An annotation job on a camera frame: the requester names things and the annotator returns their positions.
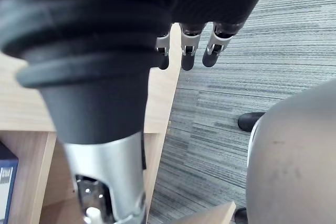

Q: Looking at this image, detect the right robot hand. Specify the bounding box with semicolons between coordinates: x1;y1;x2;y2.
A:
0;0;278;224

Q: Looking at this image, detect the light wooden cabinet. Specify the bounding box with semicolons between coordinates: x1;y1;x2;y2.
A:
0;23;182;224

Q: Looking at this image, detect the light wooden cabinet door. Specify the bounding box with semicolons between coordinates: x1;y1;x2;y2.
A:
171;200;237;224

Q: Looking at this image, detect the blue file box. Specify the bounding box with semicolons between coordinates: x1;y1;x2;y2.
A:
0;141;19;224

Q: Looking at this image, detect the dark robot foot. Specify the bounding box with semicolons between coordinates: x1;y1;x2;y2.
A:
237;112;266;132
234;207;249;224

